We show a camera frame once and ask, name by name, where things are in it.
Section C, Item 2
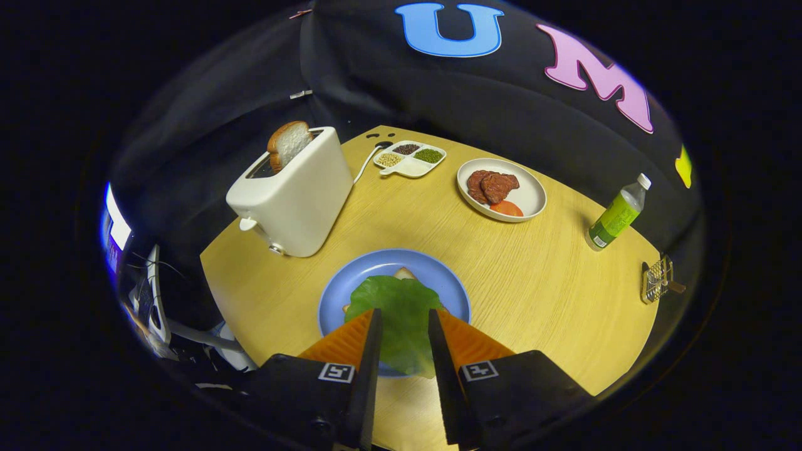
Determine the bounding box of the bread slice under lettuce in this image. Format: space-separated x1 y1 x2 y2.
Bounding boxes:
341 267 418 313

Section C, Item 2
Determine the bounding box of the white divided dish with grains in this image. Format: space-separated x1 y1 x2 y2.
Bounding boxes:
373 140 447 179

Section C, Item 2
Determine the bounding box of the bright white screen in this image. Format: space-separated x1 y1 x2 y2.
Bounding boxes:
102 183 133 251

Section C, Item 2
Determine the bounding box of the white toaster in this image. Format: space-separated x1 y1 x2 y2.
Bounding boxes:
226 125 355 258

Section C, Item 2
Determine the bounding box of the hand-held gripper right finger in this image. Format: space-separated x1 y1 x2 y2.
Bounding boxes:
428 308 596 448

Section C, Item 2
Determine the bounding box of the brown meat slice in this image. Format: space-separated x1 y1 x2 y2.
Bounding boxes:
467 170 499 205
481 172 521 204

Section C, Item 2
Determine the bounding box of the green lettuce leaf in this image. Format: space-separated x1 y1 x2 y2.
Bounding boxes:
344 275 447 378

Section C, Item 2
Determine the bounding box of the white bread slice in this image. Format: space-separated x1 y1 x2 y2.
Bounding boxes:
267 121 314 174

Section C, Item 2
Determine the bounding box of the blue plate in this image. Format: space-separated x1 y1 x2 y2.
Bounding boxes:
318 249 472 378

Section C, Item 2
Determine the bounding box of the wire mesh utensil holder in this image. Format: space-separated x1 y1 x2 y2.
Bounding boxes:
641 254 675 304

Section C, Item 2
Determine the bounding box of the round white plate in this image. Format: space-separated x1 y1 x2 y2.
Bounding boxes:
457 158 548 223

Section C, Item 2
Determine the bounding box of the white toaster cable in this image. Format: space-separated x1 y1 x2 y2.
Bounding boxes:
353 145 386 185

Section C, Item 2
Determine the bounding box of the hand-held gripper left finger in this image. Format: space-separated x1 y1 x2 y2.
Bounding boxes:
241 307 384 451

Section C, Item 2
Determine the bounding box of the green label water bottle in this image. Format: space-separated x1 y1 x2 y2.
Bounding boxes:
586 174 652 252

